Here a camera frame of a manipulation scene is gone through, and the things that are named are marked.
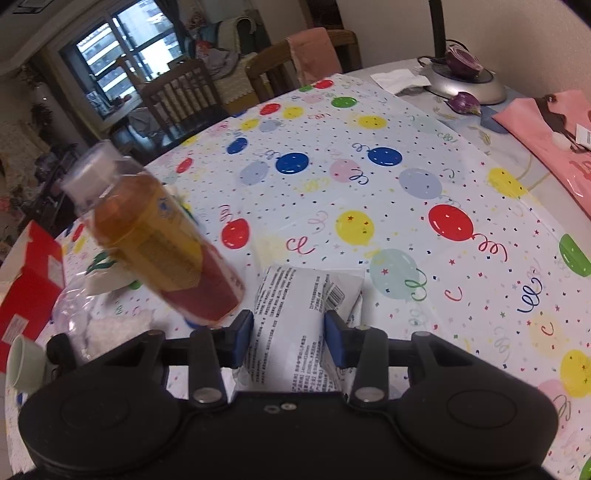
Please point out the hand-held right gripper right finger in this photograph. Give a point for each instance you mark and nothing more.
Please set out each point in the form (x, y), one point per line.
(335, 341)

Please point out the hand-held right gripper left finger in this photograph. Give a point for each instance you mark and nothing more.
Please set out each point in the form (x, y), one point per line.
(242, 339)

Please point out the white printed packet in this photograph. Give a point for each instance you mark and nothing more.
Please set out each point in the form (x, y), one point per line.
(291, 323)

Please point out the white fluffy towel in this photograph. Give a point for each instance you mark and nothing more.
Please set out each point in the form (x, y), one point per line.
(115, 330)

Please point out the clear plastic bag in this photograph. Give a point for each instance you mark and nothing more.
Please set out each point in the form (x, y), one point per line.
(74, 300)

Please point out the red cardboard box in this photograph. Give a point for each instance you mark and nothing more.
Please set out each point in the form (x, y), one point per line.
(23, 300)

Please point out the amber drink bottle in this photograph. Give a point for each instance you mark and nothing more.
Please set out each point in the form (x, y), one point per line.
(152, 240)

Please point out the balloon print tablecloth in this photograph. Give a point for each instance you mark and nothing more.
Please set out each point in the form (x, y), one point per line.
(415, 221)

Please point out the pale green cup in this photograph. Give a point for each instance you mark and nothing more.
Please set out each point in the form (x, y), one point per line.
(27, 364)

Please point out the wooden chair with black seat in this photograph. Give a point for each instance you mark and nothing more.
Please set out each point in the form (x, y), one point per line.
(184, 92)

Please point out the green sofa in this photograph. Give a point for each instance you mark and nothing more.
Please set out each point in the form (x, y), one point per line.
(235, 83)

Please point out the white paper sheet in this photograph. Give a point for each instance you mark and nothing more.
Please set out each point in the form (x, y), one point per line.
(399, 81)

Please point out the small purple object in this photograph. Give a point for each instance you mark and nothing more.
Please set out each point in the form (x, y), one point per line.
(465, 102)

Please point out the pink towel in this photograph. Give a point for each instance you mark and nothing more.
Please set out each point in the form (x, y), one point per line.
(314, 55)

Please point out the pink printed bag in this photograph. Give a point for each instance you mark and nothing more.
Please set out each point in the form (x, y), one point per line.
(526, 124)

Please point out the grey desk lamp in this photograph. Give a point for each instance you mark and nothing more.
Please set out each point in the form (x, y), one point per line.
(489, 90)

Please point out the purple cup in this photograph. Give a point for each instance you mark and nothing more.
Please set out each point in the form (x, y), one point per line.
(464, 62)

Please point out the large window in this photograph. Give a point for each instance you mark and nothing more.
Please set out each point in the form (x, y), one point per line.
(115, 55)

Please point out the white label tag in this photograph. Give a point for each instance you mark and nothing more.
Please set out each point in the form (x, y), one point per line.
(583, 136)

